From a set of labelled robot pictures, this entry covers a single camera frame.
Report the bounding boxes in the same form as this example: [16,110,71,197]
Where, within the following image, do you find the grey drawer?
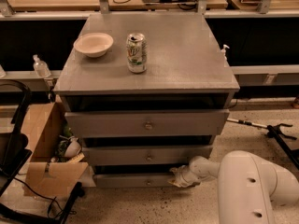
[93,173,172,189]
[83,145,212,166]
[65,110,229,138]

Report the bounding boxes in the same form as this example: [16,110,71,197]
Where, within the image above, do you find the grey top drawer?
[65,110,229,138]

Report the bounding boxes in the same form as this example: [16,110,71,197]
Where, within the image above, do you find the black cart frame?
[0,79,32,196]

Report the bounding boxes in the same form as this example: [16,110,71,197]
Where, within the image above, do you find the white pump bottle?
[221,44,230,60]

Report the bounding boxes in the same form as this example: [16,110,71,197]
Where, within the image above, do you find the brown cardboard box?
[21,103,88,198]

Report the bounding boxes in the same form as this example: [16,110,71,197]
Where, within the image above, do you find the green white soda can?
[126,33,147,74]

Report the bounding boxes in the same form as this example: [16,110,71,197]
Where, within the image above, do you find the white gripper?
[167,165,201,188]

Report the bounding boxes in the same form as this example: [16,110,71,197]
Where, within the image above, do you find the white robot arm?
[170,150,299,224]

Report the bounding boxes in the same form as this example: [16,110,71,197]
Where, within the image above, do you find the grey middle drawer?
[83,145,212,166]

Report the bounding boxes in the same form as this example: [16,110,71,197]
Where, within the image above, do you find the grey bottom drawer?
[93,173,172,189]

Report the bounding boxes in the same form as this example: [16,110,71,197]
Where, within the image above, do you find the white cup in box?
[64,137,81,159]

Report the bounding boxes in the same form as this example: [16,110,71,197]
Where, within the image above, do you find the black metal stand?
[228,119,299,169]

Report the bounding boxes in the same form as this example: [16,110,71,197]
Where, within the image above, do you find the white bowl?
[73,33,114,58]

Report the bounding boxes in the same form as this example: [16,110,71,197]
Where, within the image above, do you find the grey wooden drawer cabinet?
[54,12,239,187]

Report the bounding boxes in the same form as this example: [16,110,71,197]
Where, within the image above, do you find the clear sanitizer bottle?
[33,54,51,78]

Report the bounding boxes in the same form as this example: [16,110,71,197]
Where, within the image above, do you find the black floor cable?
[12,175,78,221]

